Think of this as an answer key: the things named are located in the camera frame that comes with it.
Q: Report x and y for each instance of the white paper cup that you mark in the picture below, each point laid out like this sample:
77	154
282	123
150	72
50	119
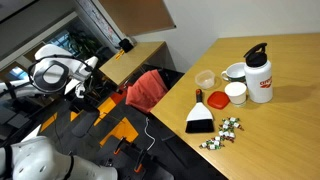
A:
236	92

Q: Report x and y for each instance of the cork notice board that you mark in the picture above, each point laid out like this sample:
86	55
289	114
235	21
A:
135	17

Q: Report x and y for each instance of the white black hand brush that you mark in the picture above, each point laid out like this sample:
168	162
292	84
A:
199	119

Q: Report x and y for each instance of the salmon pink towel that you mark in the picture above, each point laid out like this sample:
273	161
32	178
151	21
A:
146	92

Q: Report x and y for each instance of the clear plastic container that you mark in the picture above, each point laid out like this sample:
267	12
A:
205	79

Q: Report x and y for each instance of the black box on side table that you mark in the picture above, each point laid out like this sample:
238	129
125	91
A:
126	45

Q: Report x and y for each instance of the small wooden side table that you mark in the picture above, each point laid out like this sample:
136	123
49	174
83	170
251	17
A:
120	69

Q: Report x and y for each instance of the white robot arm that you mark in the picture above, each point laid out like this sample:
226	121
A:
54	70

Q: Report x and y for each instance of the pile of candies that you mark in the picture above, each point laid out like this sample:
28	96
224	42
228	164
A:
226	132

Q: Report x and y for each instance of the white green ceramic mug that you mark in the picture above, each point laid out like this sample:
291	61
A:
234	73

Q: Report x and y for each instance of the red plastic lid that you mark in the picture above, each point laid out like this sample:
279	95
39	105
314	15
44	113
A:
218	100

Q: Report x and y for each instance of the black perforated mounting board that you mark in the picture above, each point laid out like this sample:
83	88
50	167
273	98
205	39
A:
124	162

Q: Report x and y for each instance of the black clamp orange tip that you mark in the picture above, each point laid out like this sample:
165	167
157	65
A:
118	147

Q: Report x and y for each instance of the white bottle black cap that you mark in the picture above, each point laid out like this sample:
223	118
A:
258	74

